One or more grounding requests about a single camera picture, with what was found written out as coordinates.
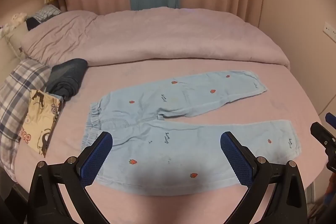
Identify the light blue strawberry print pants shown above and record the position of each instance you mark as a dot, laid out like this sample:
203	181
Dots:
183	134

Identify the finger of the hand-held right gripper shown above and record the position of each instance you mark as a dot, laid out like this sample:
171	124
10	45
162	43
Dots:
331	117
325	138

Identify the pink duvet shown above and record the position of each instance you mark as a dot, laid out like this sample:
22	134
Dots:
157	37

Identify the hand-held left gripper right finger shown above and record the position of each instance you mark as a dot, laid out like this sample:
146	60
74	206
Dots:
236	161

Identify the white plush toy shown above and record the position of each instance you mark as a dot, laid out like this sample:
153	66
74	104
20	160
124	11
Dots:
15	19

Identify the navy cushion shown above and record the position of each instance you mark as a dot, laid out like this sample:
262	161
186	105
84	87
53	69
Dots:
32	23

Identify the dark blue folded clothes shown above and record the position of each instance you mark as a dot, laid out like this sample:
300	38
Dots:
67	77

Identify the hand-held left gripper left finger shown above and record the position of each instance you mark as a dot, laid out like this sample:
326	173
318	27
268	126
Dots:
96	159

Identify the plaid pillow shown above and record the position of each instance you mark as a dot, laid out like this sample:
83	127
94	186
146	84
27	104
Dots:
15	108

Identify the checkered cloth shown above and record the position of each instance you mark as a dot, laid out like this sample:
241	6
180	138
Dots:
47	12

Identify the cream cartoon print pillow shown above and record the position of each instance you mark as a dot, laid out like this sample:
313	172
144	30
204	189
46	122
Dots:
39	119

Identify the white wall socket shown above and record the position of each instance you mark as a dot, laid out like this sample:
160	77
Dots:
330	29

